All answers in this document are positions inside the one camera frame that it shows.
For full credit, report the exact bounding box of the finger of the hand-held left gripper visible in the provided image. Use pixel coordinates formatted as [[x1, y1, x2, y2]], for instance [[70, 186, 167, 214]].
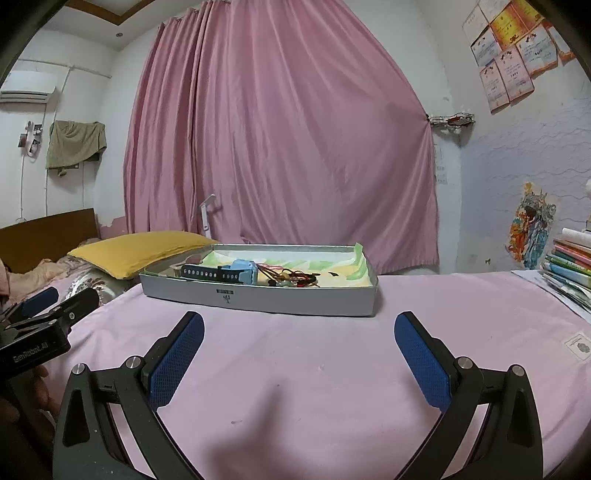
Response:
[[0, 287, 60, 324], [9, 288, 100, 330]]

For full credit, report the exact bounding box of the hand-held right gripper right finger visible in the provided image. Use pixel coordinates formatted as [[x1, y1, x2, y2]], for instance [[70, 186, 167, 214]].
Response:
[[394, 311, 544, 480]]

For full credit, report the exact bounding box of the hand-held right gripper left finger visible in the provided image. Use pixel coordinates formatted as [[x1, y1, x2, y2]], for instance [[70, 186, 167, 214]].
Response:
[[53, 311, 205, 480]]

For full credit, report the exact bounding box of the grey metal tray box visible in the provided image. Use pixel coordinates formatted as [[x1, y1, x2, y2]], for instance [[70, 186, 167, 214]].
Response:
[[139, 243, 380, 318]]

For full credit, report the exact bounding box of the person's left hand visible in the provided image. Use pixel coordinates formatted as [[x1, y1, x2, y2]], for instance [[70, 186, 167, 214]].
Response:
[[28, 364, 59, 414]]

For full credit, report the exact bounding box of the floral satin pillow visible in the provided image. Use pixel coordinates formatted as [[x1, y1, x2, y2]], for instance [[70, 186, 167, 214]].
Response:
[[55, 256, 139, 305]]

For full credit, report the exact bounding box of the peach crumpled blanket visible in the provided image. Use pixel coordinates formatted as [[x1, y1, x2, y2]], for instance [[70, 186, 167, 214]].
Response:
[[0, 256, 68, 301]]

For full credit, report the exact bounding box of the wooden headboard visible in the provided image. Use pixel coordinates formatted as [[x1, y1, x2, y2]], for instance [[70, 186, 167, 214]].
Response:
[[0, 208, 100, 274]]

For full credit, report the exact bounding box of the yellow pillow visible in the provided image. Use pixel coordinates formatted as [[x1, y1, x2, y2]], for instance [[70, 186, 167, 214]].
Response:
[[67, 231, 218, 280]]

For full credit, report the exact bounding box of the blue smartwatch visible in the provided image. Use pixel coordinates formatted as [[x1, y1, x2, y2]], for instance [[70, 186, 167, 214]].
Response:
[[180, 259, 262, 283]]

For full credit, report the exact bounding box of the pink bed sheet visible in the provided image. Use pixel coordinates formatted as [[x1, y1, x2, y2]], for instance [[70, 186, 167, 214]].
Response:
[[39, 270, 591, 480]]

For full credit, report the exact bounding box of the colourful paper lining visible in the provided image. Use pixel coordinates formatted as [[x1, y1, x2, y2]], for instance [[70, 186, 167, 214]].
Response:
[[178, 243, 374, 288]]

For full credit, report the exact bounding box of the white fabric label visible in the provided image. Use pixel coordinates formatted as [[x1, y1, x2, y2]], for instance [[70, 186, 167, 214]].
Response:
[[563, 333, 591, 361]]

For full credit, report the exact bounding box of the olive hanging cloth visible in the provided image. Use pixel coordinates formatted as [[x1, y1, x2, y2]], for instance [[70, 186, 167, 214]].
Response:
[[45, 120, 108, 177]]

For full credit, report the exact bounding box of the stack of books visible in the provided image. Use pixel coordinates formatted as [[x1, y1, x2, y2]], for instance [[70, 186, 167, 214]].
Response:
[[540, 226, 591, 315]]

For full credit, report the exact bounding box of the white air conditioner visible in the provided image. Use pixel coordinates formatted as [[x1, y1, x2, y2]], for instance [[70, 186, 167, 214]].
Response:
[[0, 70, 58, 103]]

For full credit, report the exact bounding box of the pink curtain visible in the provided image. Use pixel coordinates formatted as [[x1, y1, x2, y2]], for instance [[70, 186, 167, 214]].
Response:
[[122, 0, 441, 275]]

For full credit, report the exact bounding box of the white wall socket with cable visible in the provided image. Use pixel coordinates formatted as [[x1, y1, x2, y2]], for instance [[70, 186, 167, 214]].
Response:
[[17, 121, 44, 155]]

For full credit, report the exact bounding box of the colourful figure wall poster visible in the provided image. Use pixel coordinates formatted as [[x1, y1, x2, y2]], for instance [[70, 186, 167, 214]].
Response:
[[505, 181, 559, 271]]

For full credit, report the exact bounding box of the small wall paper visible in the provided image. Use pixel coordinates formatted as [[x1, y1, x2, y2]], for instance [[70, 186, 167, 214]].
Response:
[[433, 141, 448, 185]]

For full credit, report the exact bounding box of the wire wall rack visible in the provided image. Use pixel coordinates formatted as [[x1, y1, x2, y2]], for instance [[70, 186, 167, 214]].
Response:
[[427, 112, 476, 134]]

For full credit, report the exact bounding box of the group of wall certificates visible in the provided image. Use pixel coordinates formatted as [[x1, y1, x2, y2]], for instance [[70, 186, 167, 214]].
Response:
[[463, 0, 578, 113]]

